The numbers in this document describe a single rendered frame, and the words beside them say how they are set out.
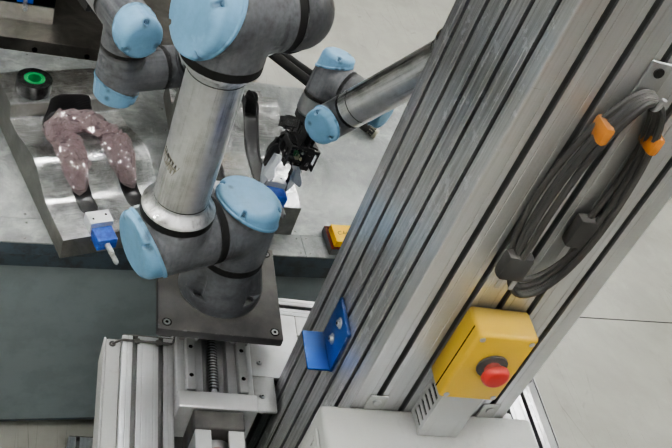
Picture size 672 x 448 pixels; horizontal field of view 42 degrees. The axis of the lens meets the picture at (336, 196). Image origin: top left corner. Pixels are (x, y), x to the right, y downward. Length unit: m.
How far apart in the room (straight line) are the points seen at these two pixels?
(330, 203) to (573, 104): 1.36
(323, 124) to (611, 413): 2.03
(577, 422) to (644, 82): 2.43
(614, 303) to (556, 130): 2.93
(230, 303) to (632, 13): 0.89
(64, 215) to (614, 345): 2.40
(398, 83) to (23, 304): 1.05
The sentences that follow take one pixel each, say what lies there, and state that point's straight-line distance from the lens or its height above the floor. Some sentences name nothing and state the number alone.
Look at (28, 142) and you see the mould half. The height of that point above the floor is 0.89.
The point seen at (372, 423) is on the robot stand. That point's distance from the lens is 1.25.
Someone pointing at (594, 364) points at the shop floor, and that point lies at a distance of 3.54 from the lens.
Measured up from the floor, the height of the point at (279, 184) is 0.94.
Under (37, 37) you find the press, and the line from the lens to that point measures 2.56.
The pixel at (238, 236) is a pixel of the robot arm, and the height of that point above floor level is 1.23.
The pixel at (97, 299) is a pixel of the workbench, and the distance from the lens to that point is 2.16.
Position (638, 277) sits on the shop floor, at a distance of 4.10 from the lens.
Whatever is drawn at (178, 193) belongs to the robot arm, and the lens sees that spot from 1.30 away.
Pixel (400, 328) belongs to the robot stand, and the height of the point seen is 1.40.
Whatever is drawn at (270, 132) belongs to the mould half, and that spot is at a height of 0.91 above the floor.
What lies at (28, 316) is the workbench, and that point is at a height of 0.50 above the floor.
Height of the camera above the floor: 2.18
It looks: 38 degrees down
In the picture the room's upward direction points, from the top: 24 degrees clockwise
